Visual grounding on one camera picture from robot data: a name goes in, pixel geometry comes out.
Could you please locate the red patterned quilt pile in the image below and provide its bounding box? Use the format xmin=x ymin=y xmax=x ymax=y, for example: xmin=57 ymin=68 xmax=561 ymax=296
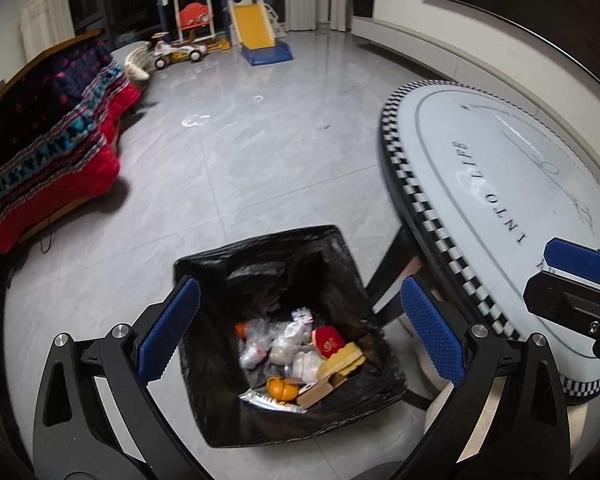
xmin=0 ymin=32 xmax=140 ymax=254

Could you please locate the white toy car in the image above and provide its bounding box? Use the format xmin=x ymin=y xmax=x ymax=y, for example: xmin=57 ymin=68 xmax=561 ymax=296
xmin=151 ymin=32 xmax=208 ymax=70

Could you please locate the yellow toy slide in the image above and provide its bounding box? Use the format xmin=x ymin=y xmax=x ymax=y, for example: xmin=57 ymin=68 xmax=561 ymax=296
xmin=227 ymin=0 xmax=294 ymax=66

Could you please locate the clear bag pink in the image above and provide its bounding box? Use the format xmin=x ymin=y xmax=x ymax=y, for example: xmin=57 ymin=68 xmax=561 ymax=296
xmin=239 ymin=318 xmax=273 ymax=370

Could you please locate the white snack wrapper packet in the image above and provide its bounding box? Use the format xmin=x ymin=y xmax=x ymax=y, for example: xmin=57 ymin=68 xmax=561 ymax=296
xmin=238 ymin=388 xmax=306 ymax=414

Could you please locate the orange fruit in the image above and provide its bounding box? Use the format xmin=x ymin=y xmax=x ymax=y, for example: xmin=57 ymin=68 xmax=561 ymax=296
xmin=266 ymin=376 xmax=300 ymax=403

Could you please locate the clear wrap bundle white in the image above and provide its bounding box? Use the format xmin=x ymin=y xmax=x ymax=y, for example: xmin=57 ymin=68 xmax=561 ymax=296
xmin=268 ymin=321 xmax=312 ymax=365

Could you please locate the white cloth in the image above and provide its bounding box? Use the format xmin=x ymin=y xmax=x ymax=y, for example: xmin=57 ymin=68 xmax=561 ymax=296
xmin=285 ymin=350 xmax=323 ymax=384

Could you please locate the black lined trash bin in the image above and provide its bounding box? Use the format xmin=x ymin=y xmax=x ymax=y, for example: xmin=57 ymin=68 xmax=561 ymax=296
xmin=173 ymin=226 xmax=406 ymax=448

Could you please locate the toy swing red seat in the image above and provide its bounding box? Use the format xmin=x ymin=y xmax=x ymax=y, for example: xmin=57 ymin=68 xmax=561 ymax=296
xmin=157 ymin=0 xmax=226 ymax=47

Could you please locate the brown cardboard piece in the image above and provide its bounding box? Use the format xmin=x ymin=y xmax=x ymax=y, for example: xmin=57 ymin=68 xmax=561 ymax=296
xmin=296 ymin=373 xmax=347 ymax=410

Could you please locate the yellow sponge flower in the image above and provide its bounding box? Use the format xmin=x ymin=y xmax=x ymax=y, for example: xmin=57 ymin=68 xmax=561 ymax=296
xmin=317 ymin=342 xmax=366 ymax=379

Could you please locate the white woven basket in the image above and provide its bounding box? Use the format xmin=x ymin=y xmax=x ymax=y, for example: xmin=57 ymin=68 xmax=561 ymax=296
xmin=122 ymin=41 xmax=151 ymax=82

